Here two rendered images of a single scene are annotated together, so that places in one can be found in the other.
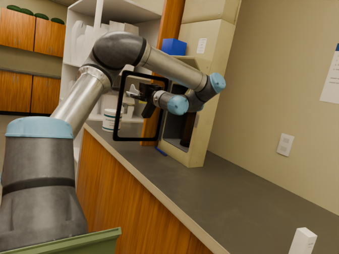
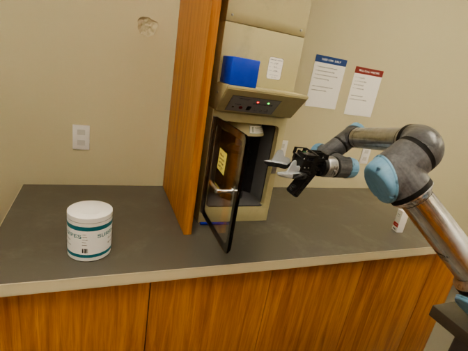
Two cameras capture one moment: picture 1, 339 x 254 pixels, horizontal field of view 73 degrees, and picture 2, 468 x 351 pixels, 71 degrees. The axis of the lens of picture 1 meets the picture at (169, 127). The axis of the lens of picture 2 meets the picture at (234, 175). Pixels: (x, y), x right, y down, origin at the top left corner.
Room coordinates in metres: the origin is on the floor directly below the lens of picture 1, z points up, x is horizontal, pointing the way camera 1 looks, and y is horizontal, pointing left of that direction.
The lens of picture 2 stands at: (1.03, 1.20, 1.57)
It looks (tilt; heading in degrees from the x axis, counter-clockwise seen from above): 18 degrees down; 284
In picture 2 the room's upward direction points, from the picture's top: 9 degrees clockwise
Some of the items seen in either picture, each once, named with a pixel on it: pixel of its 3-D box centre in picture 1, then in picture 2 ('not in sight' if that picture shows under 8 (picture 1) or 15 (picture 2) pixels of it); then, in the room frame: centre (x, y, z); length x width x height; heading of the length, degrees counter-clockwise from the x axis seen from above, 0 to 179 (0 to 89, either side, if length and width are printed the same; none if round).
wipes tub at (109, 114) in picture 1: (112, 120); (90, 230); (1.65, 0.43, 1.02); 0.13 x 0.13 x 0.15
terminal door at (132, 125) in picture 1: (141, 108); (221, 181); (1.32, 0.18, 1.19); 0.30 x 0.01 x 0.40; 127
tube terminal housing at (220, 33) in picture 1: (200, 96); (237, 127); (1.38, -0.14, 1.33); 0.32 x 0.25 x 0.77; 38
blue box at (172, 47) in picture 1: (173, 49); (239, 71); (1.35, 0.06, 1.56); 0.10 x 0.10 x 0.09; 38
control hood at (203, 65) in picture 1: (181, 67); (260, 102); (1.26, 0.00, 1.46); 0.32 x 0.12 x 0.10; 38
